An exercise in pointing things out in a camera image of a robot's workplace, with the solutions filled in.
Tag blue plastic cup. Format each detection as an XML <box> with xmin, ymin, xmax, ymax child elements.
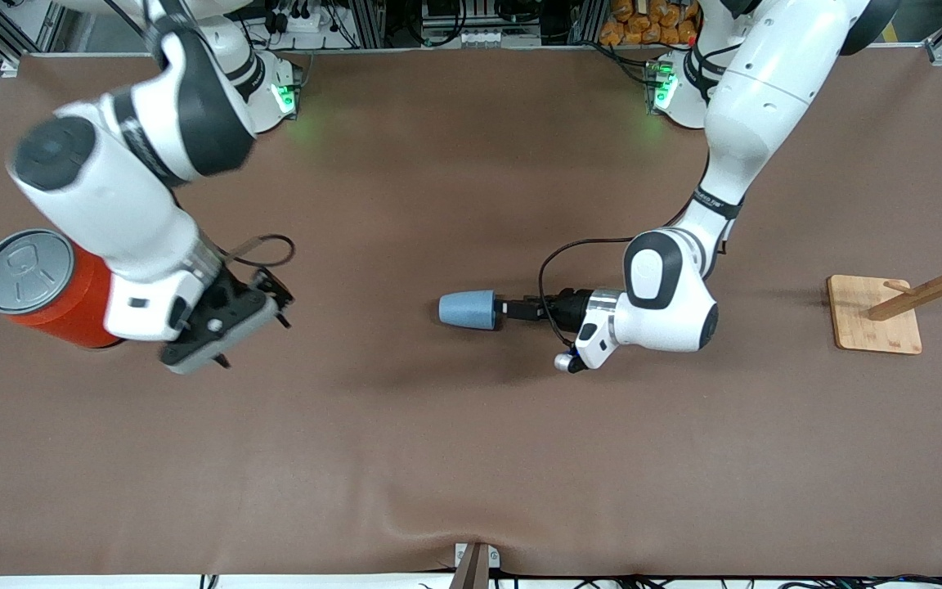
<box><xmin>438</xmin><ymin>290</ymin><xmax>497</xmax><ymax>331</ymax></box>

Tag wooden cup rack stand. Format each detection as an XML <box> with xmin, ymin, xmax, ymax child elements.
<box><xmin>827</xmin><ymin>219</ymin><xmax>942</xmax><ymax>355</ymax></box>

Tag brown table cloth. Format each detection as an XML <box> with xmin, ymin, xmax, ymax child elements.
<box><xmin>0</xmin><ymin>45</ymin><xmax>942</xmax><ymax>578</ymax></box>

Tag green lit right base connector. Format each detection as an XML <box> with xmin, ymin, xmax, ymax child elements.
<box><xmin>271</xmin><ymin>78</ymin><xmax>302</xmax><ymax>115</ymax></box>

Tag green lit base connector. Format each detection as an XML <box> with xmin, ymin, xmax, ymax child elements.
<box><xmin>271</xmin><ymin>78</ymin><xmax>302</xmax><ymax>115</ymax></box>
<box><xmin>645</xmin><ymin>59</ymin><xmax>678</xmax><ymax>114</ymax></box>

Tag red can with grey lid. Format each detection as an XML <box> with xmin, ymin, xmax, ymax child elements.
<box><xmin>0</xmin><ymin>228</ymin><xmax>124</xmax><ymax>350</ymax></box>

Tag green lit left base connector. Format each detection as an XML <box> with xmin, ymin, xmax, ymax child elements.
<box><xmin>645</xmin><ymin>59</ymin><xmax>678</xmax><ymax>114</ymax></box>

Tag metal table edge clamp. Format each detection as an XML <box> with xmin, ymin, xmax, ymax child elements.
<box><xmin>448</xmin><ymin>542</ymin><xmax>501</xmax><ymax>589</ymax></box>

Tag white terminal block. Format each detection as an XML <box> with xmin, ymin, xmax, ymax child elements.
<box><xmin>459</xmin><ymin>29</ymin><xmax>541</xmax><ymax>48</ymax></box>

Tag white power strip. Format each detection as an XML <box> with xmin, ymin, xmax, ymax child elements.
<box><xmin>262</xmin><ymin>0</ymin><xmax>357</xmax><ymax>35</ymax></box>

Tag orange snack bags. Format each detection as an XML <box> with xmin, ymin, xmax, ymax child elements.
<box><xmin>599</xmin><ymin>0</ymin><xmax>701</xmax><ymax>46</ymax></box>

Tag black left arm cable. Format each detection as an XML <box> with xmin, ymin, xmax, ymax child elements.
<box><xmin>538</xmin><ymin>237</ymin><xmax>635</xmax><ymax>346</ymax></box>

